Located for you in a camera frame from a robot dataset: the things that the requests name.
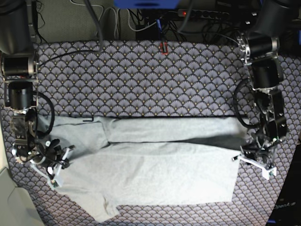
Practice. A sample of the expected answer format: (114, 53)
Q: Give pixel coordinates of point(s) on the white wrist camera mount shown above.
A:
(266, 171)
(50, 169)

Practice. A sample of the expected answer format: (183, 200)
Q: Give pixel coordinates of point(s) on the blue box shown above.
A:
(146, 4)

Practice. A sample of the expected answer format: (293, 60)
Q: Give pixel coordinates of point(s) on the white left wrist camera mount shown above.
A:
(266, 171)

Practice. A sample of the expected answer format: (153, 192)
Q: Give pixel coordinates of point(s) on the grey plastic bin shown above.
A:
(16, 206)

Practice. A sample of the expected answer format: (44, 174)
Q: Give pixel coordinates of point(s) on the black OpenArm base plate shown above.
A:
(287, 211)

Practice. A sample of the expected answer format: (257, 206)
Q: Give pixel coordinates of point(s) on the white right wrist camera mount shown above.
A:
(50, 169)

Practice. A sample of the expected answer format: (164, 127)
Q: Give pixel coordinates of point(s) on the grey T-shirt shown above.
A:
(148, 161)

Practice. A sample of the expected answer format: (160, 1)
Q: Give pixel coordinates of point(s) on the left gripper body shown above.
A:
(260, 148)

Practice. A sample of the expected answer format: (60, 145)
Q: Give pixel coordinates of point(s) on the black adapter box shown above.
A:
(151, 33)

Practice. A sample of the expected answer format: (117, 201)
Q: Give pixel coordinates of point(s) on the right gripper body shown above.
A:
(49, 154)

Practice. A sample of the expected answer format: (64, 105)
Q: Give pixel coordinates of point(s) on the black power strip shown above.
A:
(196, 15)

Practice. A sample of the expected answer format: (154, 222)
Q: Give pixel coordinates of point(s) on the fan-patterned table cloth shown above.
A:
(134, 79)

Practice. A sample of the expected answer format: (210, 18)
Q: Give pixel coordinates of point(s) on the red black clamp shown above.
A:
(164, 48)

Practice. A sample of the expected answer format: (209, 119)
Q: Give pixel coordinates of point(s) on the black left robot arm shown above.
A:
(260, 45)

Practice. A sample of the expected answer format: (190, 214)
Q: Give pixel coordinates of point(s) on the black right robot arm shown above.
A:
(18, 66)

